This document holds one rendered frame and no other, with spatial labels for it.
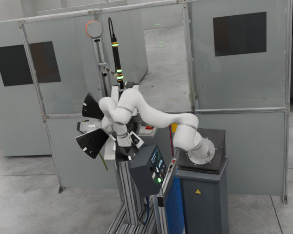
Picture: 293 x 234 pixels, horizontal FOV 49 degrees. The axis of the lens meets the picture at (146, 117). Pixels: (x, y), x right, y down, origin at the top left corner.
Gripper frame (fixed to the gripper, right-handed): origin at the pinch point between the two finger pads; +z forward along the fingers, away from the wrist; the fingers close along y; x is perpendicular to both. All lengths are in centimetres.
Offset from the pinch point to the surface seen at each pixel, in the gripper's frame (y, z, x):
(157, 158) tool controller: -36, -29, 37
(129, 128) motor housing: 6.2, 1.9, -28.0
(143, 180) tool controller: -32, -30, 55
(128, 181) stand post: 17, 55, -16
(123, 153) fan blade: 3.9, 4.2, -0.5
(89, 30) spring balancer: 49, -59, -96
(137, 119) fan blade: -4.8, -10.6, -24.2
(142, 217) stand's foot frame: 12, 103, -13
